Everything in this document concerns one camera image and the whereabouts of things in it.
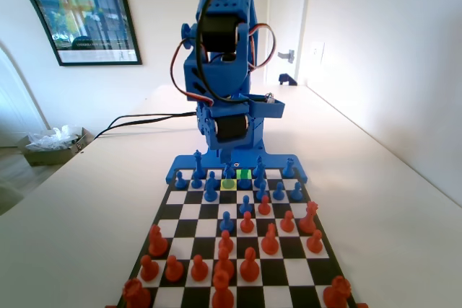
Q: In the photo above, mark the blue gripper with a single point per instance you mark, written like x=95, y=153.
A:
x=231, y=128

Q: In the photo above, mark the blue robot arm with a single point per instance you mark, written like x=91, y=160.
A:
x=231, y=77

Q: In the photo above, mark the blue chess pawn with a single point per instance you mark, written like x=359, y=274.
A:
x=212, y=175
x=296, y=192
x=196, y=181
x=278, y=191
x=179, y=181
x=245, y=205
x=226, y=222
x=261, y=192

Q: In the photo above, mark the blue chess king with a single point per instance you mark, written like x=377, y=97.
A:
x=198, y=163

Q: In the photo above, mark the blue chess queen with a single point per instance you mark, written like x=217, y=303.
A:
x=258, y=176

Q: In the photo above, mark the red chess pawn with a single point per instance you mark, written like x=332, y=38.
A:
x=199, y=270
x=148, y=269
x=226, y=242
x=264, y=207
x=287, y=222
x=174, y=270
x=247, y=224
x=314, y=243

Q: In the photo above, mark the red chess knight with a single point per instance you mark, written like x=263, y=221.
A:
x=157, y=241
x=269, y=241

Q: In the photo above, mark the red chess bishop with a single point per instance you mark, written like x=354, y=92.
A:
x=249, y=268
x=223, y=263

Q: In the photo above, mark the red chess rook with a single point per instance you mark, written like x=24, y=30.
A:
x=337, y=293
x=135, y=293

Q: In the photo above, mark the black and white chessboard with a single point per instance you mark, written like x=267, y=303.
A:
x=202, y=214

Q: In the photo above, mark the clear plastic bag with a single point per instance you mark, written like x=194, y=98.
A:
x=54, y=136

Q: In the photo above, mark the cardboard box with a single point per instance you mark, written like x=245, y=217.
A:
x=43, y=156

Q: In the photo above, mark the framed map poster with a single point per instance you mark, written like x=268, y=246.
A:
x=90, y=16

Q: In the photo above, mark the white light switch plate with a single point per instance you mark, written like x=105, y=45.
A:
x=317, y=53

